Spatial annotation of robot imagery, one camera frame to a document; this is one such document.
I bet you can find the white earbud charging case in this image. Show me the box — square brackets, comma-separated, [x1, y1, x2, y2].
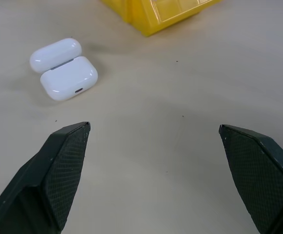
[29, 38, 99, 101]

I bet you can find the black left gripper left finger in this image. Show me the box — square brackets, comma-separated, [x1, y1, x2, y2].
[0, 121, 92, 234]

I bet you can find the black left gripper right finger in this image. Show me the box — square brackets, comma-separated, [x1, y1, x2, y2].
[218, 123, 283, 234]

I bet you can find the yellow plastic bin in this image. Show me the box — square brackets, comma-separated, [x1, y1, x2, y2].
[99, 0, 222, 38]

